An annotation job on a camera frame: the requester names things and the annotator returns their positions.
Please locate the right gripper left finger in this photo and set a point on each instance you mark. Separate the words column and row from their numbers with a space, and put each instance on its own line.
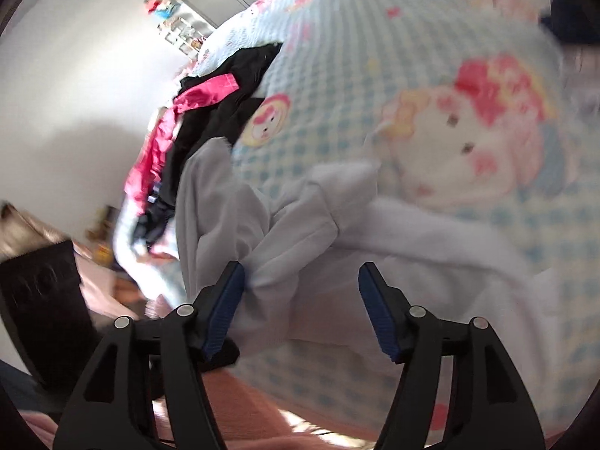
column 111, row 406

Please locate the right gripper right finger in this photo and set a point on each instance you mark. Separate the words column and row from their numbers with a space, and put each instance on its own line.
column 489, row 408

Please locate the light grey navy-trimmed t-shirt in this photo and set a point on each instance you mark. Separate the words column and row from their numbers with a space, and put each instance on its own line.
column 302, row 252

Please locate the pink garment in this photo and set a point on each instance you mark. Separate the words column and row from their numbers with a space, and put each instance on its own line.
column 150, row 162

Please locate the black garment pile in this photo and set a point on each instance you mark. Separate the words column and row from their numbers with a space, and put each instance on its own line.
column 226, row 119

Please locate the white shelf with trinkets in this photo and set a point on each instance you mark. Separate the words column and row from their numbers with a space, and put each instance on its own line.
column 183, row 35

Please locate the blue checkered cartoon blanket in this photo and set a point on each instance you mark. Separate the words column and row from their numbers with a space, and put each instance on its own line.
column 461, row 104

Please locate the red blue plush toy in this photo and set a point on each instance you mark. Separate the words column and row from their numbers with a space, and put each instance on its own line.
column 163, row 9

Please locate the navy folded garment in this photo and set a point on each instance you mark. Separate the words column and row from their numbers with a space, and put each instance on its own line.
column 569, row 24

